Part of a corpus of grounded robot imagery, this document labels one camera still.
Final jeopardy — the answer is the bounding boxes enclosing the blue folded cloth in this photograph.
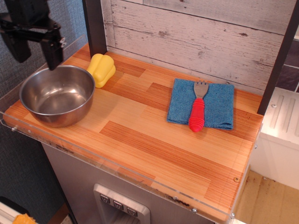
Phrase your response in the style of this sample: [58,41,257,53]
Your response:
[167,78,235,130]

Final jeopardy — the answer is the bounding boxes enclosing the white toy sink unit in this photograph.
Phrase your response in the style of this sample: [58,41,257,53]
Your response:
[249,88,299,189]

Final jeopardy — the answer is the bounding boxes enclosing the orange object bottom left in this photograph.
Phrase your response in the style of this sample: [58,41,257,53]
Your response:
[12,214,36,224]

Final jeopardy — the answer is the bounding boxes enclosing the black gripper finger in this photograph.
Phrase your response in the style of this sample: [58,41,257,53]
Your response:
[0,31,31,63]
[41,38,64,70]

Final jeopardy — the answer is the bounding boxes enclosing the dark shelf post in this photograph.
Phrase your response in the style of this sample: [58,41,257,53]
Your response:
[82,0,107,57]
[257,0,299,115]

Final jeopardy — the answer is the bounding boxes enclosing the red-handled metal fork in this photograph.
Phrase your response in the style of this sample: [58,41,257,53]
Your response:
[189,81,209,132]

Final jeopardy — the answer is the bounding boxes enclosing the silver dispenser button panel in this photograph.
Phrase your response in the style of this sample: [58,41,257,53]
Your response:
[93,184,151,224]

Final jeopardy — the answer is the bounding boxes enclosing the grey toy fridge cabinet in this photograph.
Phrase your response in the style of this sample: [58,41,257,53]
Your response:
[42,144,211,224]

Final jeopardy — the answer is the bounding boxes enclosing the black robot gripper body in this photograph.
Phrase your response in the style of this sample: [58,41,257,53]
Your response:
[0,0,66,48]

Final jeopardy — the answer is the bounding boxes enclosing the dark left shelf post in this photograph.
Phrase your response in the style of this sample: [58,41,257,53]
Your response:
[82,0,107,57]

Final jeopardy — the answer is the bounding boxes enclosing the yellow toy bell pepper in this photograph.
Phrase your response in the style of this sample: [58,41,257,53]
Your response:
[87,54,116,88]

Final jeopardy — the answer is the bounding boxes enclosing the clear acrylic table guard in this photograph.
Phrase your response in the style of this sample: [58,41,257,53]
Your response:
[0,35,262,222]

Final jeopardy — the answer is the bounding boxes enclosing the stainless steel pot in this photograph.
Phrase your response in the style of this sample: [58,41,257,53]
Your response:
[19,65,95,128]

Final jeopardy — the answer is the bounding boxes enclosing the dark right shelf post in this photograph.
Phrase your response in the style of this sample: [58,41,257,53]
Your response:
[257,0,299,115]

